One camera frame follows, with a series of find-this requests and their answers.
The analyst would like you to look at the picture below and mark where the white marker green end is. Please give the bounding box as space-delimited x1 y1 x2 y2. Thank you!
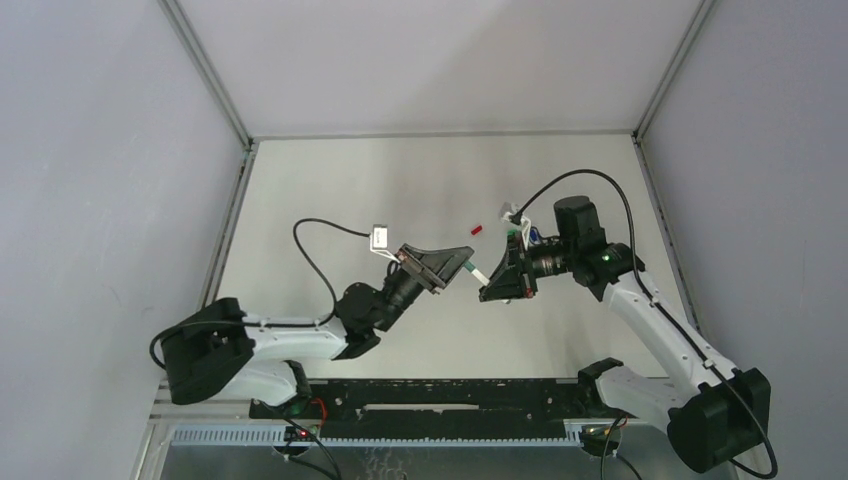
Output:
471 269 490 286

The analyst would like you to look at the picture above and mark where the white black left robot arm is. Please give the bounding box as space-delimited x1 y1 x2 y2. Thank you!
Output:
149 244 474 407

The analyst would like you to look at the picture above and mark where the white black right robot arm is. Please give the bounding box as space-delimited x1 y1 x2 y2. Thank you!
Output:
479 196 774 473

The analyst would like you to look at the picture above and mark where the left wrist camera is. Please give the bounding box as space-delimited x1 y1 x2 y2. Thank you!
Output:
369 224 397 261

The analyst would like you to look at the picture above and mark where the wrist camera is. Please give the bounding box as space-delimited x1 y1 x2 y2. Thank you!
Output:
369 224 397 261
499 202 532 246

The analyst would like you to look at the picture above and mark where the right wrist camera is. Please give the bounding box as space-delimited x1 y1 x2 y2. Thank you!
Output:
499 202 532 246

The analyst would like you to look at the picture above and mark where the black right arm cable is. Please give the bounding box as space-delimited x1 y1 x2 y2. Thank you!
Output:
513 169 779 480

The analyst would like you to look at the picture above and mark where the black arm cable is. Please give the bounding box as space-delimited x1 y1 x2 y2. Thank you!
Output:
513 169 779 480
148 218 376 372

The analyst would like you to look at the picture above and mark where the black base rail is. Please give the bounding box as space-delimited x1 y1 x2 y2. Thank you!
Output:
248 378 623 445

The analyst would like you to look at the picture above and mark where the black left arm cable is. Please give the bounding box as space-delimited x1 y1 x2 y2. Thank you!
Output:
148 218 376 372

